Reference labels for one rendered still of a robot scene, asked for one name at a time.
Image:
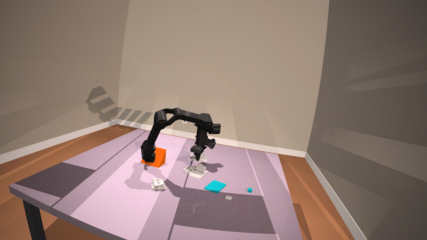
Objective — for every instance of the cyan flat rectangular plate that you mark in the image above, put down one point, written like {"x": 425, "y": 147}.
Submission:
{"x": 215, "y": 186}

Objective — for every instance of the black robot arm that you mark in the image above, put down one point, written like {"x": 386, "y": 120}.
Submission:
{"x": 202, "y": 121}

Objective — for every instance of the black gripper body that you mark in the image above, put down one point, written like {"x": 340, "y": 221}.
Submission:
{"x": 198, "y": 147}

